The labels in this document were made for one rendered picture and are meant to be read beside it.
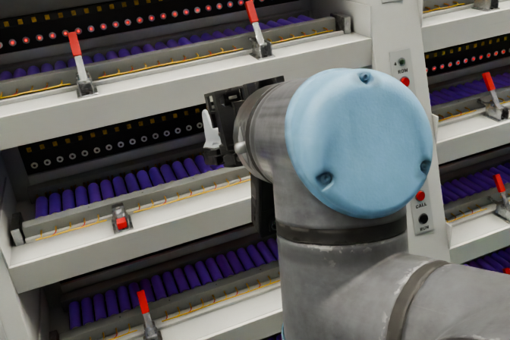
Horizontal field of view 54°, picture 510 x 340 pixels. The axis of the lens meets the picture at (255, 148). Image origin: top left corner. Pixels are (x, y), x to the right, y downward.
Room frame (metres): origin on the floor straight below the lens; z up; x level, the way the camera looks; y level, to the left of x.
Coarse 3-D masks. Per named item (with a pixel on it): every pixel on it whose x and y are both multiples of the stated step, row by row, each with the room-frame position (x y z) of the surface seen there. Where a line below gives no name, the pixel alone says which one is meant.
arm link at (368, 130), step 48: (288, 96) 0.33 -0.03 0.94; (336, 96) 0.29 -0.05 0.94; (384, 96) 0.30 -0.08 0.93; (288, 144) 0.30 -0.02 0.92; (336, 144) 0.28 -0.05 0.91; (384, 144) 0.29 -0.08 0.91; (432, 144) 0.30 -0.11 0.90; (288, 192) 0.31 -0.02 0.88; (336, 192) 0.27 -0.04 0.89; (384, 192) 0.28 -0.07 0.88
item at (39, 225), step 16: (192, 176) 0.79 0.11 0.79; (208, 176) 0.78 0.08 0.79; (224, 176) 0.79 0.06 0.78; (240, 176) 0.80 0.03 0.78; (144, 192) 0.75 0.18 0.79; (160, 192) 0.76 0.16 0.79; (176, 192) 0.76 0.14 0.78; (80, 208) 0.73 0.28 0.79; (96, 208) 0.73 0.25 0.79; (128, 208) 0.74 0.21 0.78; (32, 224) 0.70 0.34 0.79; (48, 224) 0.71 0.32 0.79; (64, 224) 0.72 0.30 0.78
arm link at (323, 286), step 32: (384, 224) 0.29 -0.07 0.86; (288, 256) 0.31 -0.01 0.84; (320, 256) 0.29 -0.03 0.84; (352, 256) 0.29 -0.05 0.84; (384, 256) 0.29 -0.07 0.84; (416, 256) 0.29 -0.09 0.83; (288, 288) 0.31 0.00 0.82; (320, 288) 0.29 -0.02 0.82; (352, 288) 0.28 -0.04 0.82; (384, 288) 0.26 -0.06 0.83; (288, 320) 0.31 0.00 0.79; (320, 320) 0.28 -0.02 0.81; (352, 320) 0.27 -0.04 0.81; (384, 320) 0.25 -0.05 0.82
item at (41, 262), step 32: (96, 160) 0.85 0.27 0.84; (224, 192) 0.77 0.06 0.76; (0, 224) 0.67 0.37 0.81; (96, 224) 0.73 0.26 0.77; (160, 224) 0.71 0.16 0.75; (192, 224) 0.72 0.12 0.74; (224, 224) 0.74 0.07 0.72; (32, 256) 0.67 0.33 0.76; (64, 256) 0.67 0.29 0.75; (96, 256) 0.68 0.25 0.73; (128, 256) 0.70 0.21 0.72; (32, 288) 0.66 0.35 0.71
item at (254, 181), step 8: (256, 184) 0.48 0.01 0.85; (264, 184) 0.47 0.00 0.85; (272, 184) 0.48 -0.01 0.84; (256, 192) 0.48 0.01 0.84; (264, 192) 0.48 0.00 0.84; (272, 192) 0.48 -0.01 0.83; (256, 200) 0.49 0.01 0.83; (264, 200) 0.48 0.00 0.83; (272, 200) 0.49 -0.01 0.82; (256, 208) 0.49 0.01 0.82; (264, 208) 0.49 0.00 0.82; (272, 208) 0.49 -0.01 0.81; (256, 216) 0.50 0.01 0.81; (264, 216) 0.49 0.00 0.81; (272, 216) 0.49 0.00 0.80; (256, 224) 0.50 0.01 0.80; (264, 224) 0.50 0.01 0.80; (272, 224) 0.50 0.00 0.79; (264, 232) 0.50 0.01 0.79; (272, 232) 0.50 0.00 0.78
